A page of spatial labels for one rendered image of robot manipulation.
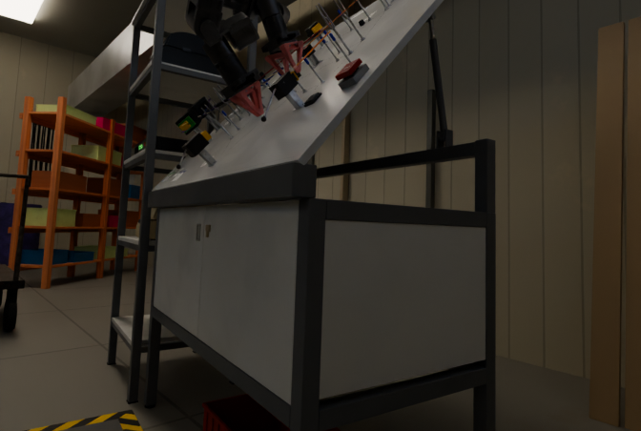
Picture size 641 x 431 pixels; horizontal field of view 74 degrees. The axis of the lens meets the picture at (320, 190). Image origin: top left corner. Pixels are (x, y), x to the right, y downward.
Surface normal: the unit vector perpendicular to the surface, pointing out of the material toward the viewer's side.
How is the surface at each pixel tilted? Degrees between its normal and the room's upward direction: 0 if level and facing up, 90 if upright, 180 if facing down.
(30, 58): 90
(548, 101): 90
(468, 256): 90
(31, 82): 90
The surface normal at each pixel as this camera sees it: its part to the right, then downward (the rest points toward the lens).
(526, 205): -0.75, -0.08
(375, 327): 0.56, -0.05
